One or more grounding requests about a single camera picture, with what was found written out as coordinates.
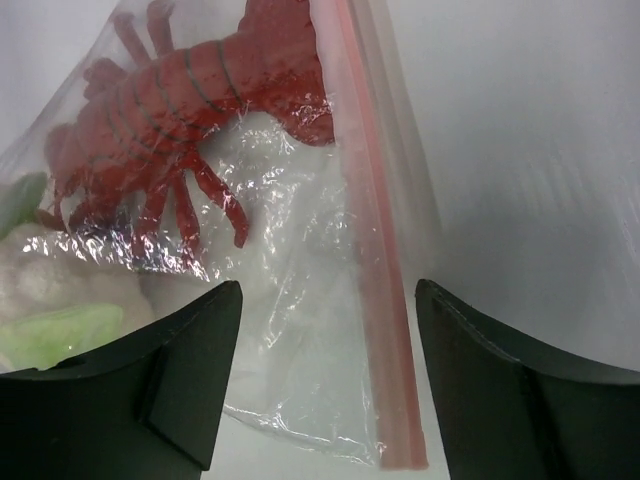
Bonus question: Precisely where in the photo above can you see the white toy cauliflower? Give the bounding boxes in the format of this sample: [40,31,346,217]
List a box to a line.
[1,224,154,373]

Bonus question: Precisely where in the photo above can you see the red toy lobster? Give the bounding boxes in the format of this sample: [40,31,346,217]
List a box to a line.
[45,1,335,258]

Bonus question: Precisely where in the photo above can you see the green toy leaf piece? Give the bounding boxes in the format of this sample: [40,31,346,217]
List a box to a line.
[1,172,48,239]

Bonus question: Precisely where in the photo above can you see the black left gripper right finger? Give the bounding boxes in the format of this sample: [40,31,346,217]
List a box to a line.
[415,279,639,479]

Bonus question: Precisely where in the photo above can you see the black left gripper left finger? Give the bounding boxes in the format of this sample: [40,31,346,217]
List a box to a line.
[1,281,243,480]

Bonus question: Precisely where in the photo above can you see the clear zip top bag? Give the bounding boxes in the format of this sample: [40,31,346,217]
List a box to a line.
[1,1,429,471]

